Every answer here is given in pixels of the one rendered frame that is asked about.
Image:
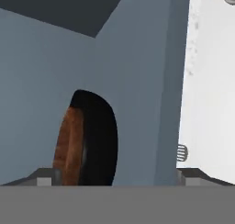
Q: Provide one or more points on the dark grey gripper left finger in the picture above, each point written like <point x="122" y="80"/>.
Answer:
<point x="42" y="176"/>

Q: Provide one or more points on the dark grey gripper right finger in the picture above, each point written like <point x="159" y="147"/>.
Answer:
<point x="195" y="177"/>

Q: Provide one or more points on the blue-grey cabinet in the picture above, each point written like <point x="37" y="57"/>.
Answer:
<point x="137" y="80"/>

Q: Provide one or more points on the small grey ribbed object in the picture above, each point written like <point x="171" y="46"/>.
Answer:
<point x="182" y="152"/>

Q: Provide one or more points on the black and brown round object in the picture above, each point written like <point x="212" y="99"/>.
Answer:
<point x="98" y="142"/>

